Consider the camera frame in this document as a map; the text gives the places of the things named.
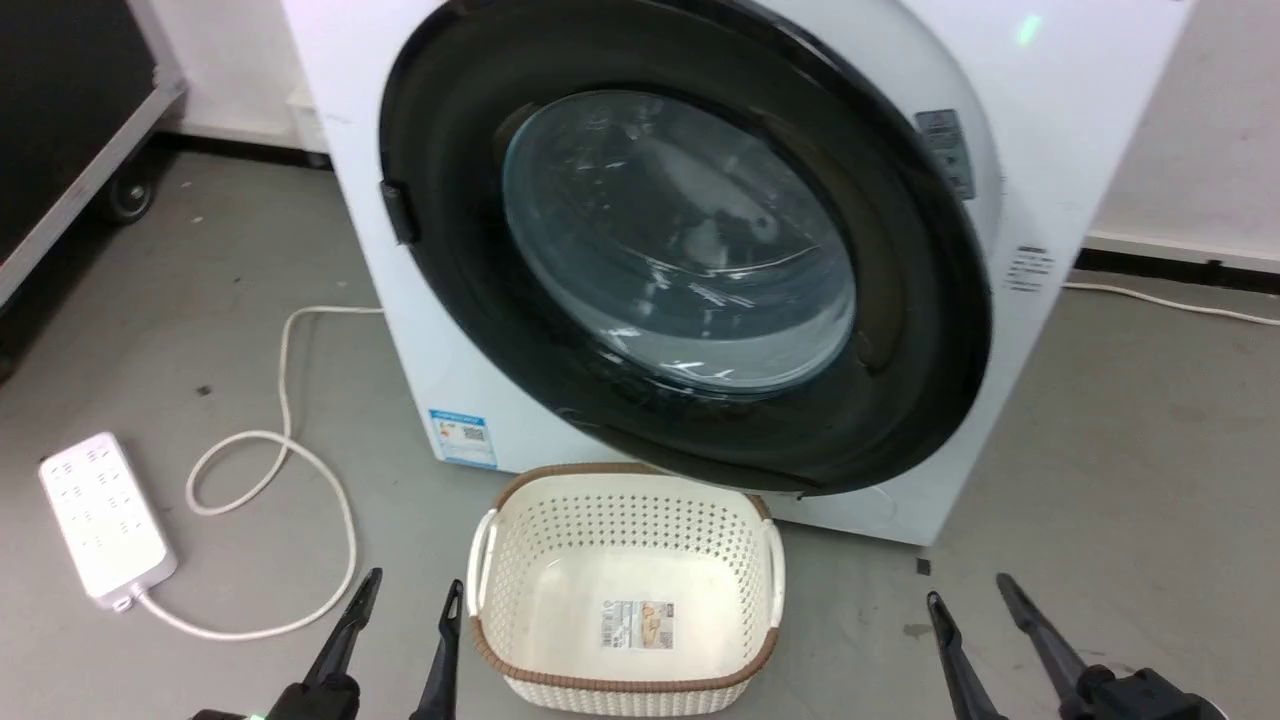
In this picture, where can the blue energy label sticker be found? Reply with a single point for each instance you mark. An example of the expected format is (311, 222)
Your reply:
(462, 438)

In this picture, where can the black round washer door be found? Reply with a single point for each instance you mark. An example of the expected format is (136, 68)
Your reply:
(900, 400)

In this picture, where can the white power strip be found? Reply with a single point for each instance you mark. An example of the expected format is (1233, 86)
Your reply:
(105, 520)

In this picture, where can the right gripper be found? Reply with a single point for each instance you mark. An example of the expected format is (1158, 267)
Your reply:
(1140, 700)

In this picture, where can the black caster wheel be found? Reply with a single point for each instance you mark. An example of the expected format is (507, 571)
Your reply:
(130, 195)

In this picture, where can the black flight case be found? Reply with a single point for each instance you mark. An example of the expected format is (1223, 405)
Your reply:
(60, 80)

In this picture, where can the grey warning sticker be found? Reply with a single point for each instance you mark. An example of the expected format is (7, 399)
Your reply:
(947, 150)

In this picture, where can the paper label in basket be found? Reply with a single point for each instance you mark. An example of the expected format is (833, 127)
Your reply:
(638, 625)

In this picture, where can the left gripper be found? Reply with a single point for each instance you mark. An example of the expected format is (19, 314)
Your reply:
(315, 700)

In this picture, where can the white front-load washing machine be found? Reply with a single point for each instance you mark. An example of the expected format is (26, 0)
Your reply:
(1080, 100)

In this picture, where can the cream perforated laundry basket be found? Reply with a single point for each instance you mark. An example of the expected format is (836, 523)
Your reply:
(640, 560)

